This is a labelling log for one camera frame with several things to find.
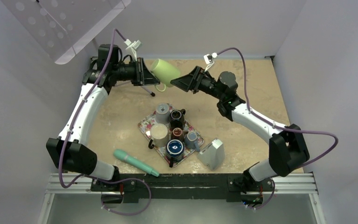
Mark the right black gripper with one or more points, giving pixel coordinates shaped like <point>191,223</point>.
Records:
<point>191,81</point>

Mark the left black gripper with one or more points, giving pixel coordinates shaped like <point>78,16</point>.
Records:
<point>143,76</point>

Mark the light green mug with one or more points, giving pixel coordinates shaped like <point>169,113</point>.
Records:
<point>165,73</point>

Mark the cream mug black handle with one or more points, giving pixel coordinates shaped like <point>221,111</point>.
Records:
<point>159,136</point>

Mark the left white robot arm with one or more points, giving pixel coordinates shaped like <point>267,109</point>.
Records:
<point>69,151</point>

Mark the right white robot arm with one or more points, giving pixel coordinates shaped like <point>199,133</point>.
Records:
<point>287,149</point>

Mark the grey mug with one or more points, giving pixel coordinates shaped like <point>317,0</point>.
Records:
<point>162,113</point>

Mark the brown small mug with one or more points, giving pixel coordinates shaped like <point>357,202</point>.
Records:
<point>178,134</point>

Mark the blue-grey small mug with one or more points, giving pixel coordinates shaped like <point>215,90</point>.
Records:
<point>191,141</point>

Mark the dark blue mug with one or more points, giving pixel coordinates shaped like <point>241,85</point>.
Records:
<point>174,151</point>

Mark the silver tripod stand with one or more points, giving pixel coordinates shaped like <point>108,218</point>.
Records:
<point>120,73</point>

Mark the floral tray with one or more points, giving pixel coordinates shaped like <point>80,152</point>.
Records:
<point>149,121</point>

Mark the silver wedge box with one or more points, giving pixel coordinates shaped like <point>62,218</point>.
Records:
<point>212,155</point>

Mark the teal cylindrical bottle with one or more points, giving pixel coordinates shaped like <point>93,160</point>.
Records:
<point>125,157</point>

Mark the perforated clear panel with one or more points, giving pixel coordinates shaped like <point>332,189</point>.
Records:
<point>64,27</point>

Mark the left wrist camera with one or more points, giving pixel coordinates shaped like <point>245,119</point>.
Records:
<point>132,47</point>

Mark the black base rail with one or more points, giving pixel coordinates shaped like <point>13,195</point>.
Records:
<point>228,187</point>

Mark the aluminium frame rail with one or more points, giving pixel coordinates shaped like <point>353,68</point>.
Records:
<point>292,184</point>

